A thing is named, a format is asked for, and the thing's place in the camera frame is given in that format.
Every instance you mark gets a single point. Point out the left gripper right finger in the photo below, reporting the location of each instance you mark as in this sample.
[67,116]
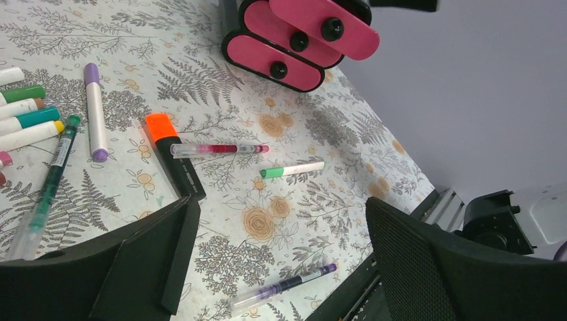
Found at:
[431,274]

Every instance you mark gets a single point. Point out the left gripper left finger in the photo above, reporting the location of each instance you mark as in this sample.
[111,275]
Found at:
[136,272]

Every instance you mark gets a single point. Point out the orange cap black highlighter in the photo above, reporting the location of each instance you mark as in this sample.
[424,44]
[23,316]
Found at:
[178,168]

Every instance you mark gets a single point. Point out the black pink drawer box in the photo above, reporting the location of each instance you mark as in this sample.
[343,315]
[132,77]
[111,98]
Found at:
[293,43]

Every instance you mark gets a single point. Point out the purple pen near front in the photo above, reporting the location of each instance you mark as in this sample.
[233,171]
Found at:
[263,295]

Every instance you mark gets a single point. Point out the white purple marker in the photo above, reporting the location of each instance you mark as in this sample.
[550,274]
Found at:
[96,124]

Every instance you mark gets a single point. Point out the dark red pen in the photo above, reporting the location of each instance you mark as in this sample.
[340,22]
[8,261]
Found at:
[219,150]

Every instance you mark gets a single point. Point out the floral table mat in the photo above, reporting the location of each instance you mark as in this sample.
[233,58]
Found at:
[163,56]

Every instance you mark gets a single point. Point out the white marker pink cap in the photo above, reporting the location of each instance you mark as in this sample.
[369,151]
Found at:
[5,160]

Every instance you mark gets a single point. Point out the white marker orange cap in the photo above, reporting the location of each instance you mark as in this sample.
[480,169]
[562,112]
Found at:
[31,135]

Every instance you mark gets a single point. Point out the white marker teal cap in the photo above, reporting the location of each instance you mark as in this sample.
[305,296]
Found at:
[17,123]

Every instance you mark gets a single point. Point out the white marker black cap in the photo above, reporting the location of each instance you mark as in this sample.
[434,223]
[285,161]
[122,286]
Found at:
[11,75]

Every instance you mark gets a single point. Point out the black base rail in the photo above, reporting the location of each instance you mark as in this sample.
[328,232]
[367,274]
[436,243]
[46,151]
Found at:
[361,296]

